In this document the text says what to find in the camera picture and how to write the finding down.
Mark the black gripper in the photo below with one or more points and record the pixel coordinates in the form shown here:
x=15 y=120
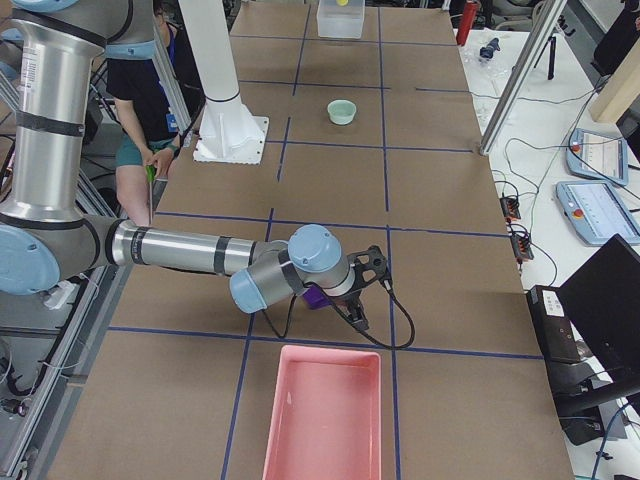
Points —
x=346 y=301

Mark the purple microfiber cloth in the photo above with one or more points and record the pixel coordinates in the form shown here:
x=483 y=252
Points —
x=314 y=298

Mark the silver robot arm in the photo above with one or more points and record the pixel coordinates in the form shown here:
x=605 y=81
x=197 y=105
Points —
x=45 y=238

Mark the black box device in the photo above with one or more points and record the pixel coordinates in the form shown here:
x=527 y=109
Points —
x=552 y=326

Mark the pink plastic bin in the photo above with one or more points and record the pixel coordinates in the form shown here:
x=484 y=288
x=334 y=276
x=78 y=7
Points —
x=326 y=416

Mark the orange black connector block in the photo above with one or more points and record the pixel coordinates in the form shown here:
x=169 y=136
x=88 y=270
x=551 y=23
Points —
x=510 y=208

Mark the mint green bowl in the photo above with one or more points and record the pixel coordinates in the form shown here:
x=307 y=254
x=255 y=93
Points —
x=341 y=111

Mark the black monitor with stand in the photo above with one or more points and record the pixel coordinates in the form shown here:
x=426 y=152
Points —
x=601 y=299

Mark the blue teach pendant near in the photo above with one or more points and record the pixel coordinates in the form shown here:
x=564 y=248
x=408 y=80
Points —
x=596 y=212

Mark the blue teach pendant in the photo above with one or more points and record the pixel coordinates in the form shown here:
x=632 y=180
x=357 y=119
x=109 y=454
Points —
x=596 y=212
x=596 y=156

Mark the blue teach pendant far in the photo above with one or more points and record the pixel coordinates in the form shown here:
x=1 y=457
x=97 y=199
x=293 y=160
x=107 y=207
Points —
x=596 y=156

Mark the person in black shirt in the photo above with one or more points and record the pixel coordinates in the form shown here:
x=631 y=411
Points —
x=150 y=134

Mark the clear plastic storage bin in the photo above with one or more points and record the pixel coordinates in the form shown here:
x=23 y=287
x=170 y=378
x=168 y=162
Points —
x=340 y=22

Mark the red cylinder tube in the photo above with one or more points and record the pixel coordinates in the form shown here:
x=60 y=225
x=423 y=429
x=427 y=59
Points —
x=466 y=21

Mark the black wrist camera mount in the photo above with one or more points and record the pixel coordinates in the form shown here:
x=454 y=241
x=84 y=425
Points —
x=369 y=266

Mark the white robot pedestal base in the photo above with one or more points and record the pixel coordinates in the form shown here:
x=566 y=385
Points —
x=228 y=132

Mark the green handled tool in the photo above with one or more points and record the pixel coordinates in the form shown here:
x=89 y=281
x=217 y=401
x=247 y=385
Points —
x=150 y=177

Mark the aluminium frame post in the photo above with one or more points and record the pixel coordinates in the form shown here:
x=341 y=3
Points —
x=542 y=29

